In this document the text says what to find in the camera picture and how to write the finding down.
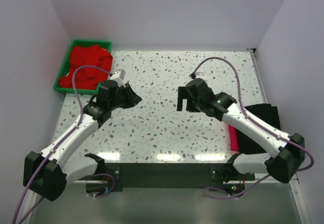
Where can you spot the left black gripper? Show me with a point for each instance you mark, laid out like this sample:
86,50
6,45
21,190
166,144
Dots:
126,92

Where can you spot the red t shirt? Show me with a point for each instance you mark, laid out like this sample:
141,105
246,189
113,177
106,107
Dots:
98,61

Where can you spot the folded magenta t shirt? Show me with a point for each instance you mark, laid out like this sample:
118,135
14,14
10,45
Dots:
233,139

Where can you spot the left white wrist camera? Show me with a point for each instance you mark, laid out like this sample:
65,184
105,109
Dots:
118,76

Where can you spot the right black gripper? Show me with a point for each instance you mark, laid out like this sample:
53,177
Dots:
182,98

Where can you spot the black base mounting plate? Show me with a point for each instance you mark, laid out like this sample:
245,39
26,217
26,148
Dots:
168,175

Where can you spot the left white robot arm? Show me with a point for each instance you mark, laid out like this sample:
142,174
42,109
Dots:
44,172

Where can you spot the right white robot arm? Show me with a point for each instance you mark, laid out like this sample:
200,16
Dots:
283,152

